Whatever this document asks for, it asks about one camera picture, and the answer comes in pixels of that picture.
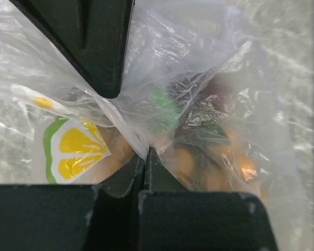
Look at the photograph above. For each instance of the fake longan bunch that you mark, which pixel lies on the fake longan bunch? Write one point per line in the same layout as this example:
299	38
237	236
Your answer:
201	158

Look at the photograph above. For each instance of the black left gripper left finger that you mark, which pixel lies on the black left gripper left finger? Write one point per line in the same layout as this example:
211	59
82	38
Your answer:
73	217

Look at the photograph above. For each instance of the dark red fake grapes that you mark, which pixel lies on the dark red fake grapes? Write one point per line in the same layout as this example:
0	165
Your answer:
186	89

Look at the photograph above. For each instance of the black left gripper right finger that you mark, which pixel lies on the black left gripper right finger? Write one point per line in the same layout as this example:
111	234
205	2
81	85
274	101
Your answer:
174	218

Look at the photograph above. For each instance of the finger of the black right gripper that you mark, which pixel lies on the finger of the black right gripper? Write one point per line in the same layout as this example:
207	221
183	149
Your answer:
92	35

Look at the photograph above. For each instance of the clear lemon-print plastic bag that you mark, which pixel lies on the clear lemon-print plastic bag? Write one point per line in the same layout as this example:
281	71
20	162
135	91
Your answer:
167	39

